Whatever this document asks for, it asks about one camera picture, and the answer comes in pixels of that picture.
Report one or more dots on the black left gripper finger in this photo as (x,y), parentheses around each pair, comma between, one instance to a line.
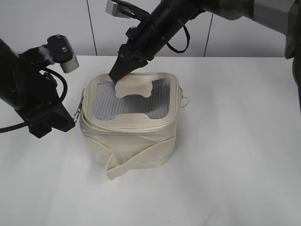
(58,119)

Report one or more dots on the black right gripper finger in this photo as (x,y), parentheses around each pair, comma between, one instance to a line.
(126,62)

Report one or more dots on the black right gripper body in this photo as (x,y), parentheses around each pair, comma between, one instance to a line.
(157,29)

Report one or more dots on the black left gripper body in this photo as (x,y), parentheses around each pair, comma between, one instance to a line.
(40,93)

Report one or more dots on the cream canvas zipper bag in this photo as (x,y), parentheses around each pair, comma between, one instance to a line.
(131,124)

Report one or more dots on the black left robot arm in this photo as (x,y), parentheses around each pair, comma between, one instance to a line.
(10,86)

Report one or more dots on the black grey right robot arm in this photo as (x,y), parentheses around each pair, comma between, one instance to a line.
(283,16)

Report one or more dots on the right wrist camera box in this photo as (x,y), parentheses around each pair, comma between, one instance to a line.
(119,8)

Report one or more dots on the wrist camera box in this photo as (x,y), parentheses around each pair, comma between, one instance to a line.
(119,8)
(57,50)

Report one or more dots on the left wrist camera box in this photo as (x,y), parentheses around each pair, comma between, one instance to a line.
(57,50)

